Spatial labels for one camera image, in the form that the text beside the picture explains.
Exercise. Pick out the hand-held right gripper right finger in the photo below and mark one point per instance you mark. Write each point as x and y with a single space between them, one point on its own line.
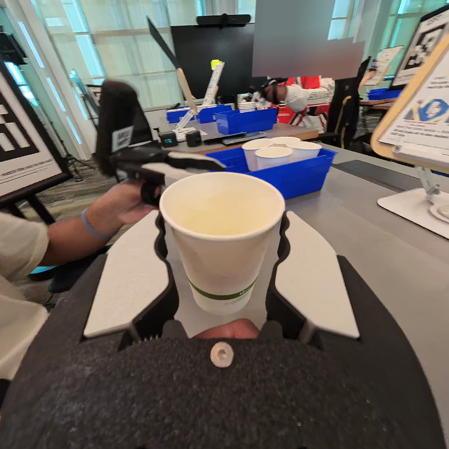
315 280

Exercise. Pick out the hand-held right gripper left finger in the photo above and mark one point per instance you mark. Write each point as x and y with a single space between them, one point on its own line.
129 280

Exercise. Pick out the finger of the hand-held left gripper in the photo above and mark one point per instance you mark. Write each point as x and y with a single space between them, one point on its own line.
196 160
165 170

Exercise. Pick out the white paper cup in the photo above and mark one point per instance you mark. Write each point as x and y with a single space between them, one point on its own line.
221 245
286 139
307 149
254 152

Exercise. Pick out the blue plastic bin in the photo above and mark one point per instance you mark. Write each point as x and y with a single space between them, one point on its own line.
301 179
384 94
207 114
245 122

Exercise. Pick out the person's left forearm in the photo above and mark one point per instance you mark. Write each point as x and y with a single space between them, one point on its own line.
70 238

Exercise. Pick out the stack of white cups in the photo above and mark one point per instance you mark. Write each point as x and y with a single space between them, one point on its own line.
247 107

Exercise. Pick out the person's left hand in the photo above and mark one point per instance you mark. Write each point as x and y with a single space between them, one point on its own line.
119 207

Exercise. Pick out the person's right hand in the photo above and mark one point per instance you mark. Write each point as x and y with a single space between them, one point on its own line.
228 329

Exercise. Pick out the small black device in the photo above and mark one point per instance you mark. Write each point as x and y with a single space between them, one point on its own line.
193 139

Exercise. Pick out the black device green display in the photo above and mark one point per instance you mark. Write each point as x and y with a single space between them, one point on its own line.
169 139

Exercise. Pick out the white label sheets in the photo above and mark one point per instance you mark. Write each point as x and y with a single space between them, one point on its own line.
184 122

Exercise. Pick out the grey pouch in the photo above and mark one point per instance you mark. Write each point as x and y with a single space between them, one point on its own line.
238 137

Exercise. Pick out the blue wristband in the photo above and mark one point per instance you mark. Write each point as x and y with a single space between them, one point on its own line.
89 228

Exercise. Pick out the white paper strip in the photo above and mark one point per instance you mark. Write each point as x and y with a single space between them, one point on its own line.
213 86

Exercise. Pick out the teal stool base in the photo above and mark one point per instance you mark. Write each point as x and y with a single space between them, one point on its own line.
42 269

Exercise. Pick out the wood-edged table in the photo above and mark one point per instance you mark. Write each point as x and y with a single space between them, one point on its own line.
287 129

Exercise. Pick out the yellow clip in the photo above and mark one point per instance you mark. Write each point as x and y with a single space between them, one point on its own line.
215 64

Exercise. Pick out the large framed marker poster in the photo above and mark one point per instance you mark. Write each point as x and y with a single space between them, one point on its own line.
21 158

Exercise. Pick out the black video bar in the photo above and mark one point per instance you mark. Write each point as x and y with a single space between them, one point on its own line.
224 19

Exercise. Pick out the printed instruction sheet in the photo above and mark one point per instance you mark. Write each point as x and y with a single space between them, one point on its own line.
421 122

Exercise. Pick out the black wall screen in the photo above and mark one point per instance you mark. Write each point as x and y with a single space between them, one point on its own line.
210 63

